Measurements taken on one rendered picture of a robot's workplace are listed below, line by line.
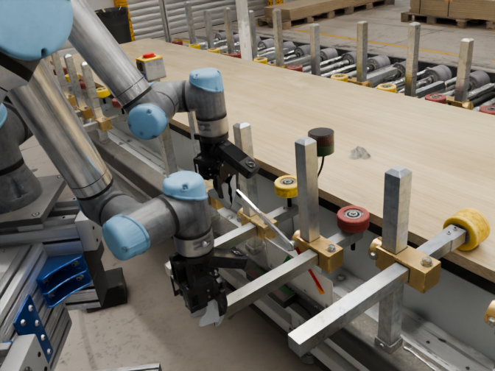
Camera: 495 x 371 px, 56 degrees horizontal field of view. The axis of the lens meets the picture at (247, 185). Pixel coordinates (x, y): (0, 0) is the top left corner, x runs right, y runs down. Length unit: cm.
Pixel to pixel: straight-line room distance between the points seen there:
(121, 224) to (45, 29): 33
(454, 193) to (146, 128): 80
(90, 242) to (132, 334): 114
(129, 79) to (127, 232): 35
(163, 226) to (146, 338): 149
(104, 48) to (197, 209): 37
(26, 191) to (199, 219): 51
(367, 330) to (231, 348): 103
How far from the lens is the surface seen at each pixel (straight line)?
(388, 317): 109
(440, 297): 128
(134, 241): 79
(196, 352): 214
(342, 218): 119
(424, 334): 132
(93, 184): 86
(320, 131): 109
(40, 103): 80
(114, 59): 100
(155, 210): 81
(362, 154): 152
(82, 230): 119
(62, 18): 63
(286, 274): 110
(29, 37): 61
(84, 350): 232
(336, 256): 114
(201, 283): 93
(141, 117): 98
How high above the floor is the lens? 155
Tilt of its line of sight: 28 degrees down
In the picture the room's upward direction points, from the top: 7 degrees counter-clockwise
